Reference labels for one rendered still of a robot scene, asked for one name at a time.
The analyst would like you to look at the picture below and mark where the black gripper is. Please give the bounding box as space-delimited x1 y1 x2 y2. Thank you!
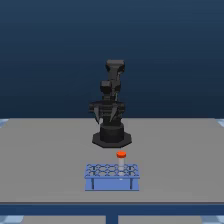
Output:
88 100 127 125

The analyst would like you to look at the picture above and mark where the orange-capped centrifuge tube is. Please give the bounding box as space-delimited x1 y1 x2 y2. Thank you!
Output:
116 150 127 181

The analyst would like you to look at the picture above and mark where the blue tube rack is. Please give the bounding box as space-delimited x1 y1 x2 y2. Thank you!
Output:
83 163 141 192

